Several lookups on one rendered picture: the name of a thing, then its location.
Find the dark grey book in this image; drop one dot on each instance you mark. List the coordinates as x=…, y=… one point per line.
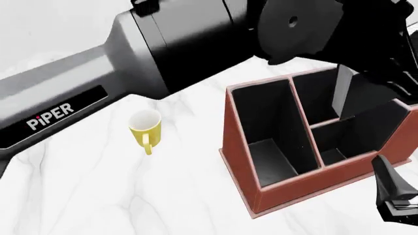
x=343, y=98

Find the silver-grey and black left robot arm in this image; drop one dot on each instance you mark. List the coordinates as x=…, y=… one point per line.
x=137, y=58

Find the yellow mug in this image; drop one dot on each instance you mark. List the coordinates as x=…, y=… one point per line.
x=151, y=134

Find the red-brown desk caddy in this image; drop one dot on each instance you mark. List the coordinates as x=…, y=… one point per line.
x=294, y=181

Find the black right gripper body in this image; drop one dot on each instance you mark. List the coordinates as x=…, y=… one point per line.
x=400, y=210

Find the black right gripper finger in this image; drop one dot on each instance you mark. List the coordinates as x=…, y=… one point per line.
x=388, y=181

